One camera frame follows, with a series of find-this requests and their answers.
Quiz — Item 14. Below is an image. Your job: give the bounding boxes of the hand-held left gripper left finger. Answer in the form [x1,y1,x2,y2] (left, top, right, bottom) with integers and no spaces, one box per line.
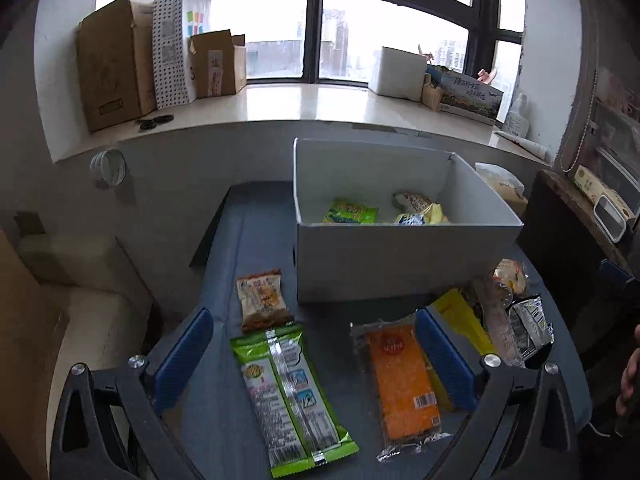
[50,305,216,480]

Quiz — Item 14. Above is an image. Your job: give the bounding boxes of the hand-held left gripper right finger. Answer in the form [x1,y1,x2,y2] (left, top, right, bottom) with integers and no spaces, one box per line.
[414,307,581,480]

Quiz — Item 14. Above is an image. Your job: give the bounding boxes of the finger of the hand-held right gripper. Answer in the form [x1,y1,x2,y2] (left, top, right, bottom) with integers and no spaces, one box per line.
[599,258,640,291]

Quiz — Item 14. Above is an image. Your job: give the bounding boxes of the large yellow snack packet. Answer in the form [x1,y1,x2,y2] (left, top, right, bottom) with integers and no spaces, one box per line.
[425,288,497,413]

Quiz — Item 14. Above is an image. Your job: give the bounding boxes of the orange cracker packet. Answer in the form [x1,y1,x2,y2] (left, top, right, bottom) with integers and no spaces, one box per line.
[350,316,451,462]

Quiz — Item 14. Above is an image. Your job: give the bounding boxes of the long clear sausage packet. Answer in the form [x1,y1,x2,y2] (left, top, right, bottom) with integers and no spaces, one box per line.
[472,277,526,368]

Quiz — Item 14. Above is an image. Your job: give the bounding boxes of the black white snack packet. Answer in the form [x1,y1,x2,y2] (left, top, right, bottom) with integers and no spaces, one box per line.
[507,296,555,361]

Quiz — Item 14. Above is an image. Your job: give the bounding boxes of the orange brown snack packet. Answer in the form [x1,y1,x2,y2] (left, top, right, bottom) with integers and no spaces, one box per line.
[236,268,295,335]

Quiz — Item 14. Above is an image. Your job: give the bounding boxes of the round jelly cup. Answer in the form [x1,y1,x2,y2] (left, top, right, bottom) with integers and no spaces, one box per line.
[492,258,530,306]

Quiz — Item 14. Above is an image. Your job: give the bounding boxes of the long green snack packet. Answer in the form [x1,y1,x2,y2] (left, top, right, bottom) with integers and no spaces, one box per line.
[230,324,360,478]

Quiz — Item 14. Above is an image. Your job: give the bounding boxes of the white cardboard box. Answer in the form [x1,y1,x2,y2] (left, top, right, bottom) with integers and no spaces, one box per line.
[292,137,525,305]

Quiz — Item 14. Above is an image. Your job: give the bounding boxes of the person's right hand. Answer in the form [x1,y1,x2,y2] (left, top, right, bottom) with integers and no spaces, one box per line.
[619,324,640,417]

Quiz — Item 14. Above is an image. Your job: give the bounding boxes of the white rectangular device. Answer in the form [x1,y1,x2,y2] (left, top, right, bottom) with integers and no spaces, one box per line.
[592,194,628,243]

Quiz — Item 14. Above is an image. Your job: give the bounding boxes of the brown side shelf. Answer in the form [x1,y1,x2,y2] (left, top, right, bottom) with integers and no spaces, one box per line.
[540,167,640,281]

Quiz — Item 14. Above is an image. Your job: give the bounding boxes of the green white tissue pack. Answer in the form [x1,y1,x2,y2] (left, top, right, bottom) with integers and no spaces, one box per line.
[572,165,633,211]

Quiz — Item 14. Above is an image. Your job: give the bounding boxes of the soft tissue pack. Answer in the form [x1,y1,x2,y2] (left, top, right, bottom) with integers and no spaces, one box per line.
[475,161,528,217]

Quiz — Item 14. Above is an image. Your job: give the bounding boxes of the white tube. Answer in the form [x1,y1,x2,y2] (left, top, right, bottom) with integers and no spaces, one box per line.
[494,130,550,160]

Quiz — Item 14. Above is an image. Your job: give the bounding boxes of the green yellow snack packet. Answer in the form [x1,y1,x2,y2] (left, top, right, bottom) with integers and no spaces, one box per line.
[322,199,380,226]

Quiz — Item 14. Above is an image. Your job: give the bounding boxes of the white plastic bottle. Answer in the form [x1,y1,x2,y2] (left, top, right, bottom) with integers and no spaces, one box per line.
[502,92,531,138]

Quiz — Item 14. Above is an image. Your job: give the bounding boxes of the printed landscape carton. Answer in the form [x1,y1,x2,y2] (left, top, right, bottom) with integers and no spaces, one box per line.
[434,66,505,125]

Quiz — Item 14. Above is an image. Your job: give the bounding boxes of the black scissors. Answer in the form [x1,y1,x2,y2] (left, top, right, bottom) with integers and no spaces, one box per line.
[138,115,175,132]

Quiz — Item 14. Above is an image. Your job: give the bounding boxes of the small brown packet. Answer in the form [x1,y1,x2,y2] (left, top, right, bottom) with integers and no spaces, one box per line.
[422,72,443,110]

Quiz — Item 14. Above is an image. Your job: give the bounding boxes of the white foam box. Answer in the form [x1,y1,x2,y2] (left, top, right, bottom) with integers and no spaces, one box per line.
[368,46,431,102]

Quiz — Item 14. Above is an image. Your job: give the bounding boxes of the small open cardboard box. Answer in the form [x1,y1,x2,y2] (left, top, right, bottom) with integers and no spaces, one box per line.
[190,30,247,99]

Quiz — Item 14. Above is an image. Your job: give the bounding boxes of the large cardboard box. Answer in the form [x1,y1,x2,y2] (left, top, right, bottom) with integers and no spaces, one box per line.
[76,0,158,133]

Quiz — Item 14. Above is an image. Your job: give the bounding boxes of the dotted white paper bag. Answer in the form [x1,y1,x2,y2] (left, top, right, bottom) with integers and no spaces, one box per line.
[151,0,228,110]

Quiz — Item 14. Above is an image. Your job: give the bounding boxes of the white bead cord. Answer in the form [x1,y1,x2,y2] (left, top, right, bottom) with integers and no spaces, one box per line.
[559,0,603,173]

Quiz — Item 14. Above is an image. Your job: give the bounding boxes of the round white wall vent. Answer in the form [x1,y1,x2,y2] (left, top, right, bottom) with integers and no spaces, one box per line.
[90,148,126,188]

